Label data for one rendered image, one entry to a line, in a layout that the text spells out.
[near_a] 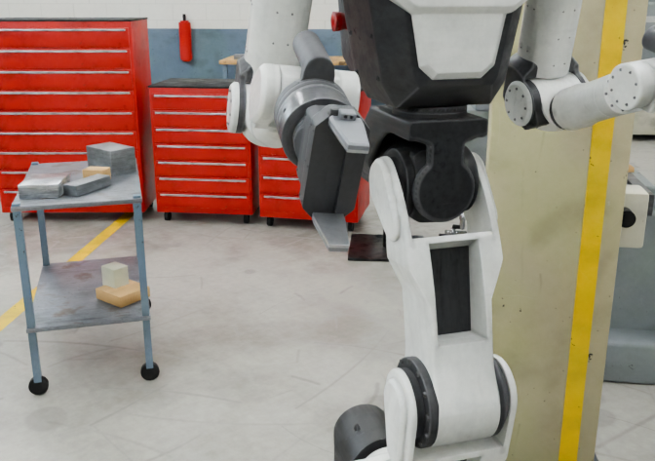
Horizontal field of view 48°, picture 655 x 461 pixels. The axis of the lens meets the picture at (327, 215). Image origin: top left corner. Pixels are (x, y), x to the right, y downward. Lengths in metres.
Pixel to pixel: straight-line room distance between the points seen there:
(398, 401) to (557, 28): 0.65
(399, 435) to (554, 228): 1.35
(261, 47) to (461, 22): 0.29
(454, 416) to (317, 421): 1.92
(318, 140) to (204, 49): 9.12
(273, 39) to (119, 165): 2.47
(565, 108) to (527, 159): 1.09
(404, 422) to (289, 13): 0.63
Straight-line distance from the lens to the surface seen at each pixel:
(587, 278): 2.50
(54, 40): 5.58
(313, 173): 0.74
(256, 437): 2.98
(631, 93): 1.11
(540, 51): 1.31
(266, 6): 1.10
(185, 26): 9.73
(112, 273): 3.46
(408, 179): 1.15
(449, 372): 1.16
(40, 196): 3.23
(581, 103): 1.24
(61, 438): 3.13
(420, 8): 1.06
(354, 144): 0.66
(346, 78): 0.90
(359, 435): 1.62
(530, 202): 2.38
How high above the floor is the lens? 1.63
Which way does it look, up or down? 17 degrees down
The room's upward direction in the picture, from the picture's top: straight up
